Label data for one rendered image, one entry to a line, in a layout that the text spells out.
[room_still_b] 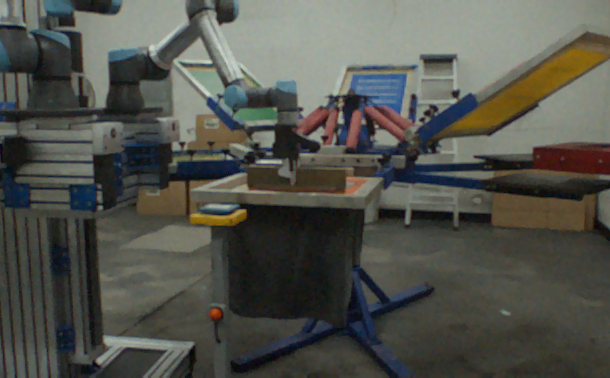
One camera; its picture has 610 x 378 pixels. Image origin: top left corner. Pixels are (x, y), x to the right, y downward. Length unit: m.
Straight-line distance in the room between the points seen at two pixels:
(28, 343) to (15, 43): 1.08
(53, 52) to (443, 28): 5.10
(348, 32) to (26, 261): 5.00
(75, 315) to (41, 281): 0.17
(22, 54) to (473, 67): 5.24
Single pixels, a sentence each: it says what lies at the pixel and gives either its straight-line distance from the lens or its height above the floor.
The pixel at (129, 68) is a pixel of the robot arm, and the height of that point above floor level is 1.40.
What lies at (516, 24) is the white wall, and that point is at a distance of 6.59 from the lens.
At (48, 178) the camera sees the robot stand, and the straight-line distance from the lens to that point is 1.95.
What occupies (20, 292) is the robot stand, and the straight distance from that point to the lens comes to 2.36.
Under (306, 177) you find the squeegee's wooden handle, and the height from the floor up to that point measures 1.02.
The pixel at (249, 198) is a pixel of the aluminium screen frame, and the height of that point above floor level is 0.97.
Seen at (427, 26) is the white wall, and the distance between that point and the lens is 6.58.
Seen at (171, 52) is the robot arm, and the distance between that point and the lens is 2.41.
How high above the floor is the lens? 1.28
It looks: 9 degrees down
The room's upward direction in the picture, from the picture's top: straight up
